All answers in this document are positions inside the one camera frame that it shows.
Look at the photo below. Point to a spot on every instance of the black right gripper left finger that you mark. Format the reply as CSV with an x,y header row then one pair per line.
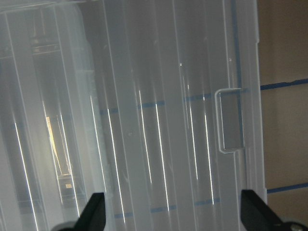
x,y
92,218

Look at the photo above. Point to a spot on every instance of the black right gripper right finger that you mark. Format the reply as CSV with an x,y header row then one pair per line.
x,y
257,216

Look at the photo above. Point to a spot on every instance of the clear plastic storage box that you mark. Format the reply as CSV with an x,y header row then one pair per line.
x,y
52,152

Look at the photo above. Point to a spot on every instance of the clear plastic box lid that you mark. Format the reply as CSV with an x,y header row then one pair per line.
x,y
180,107

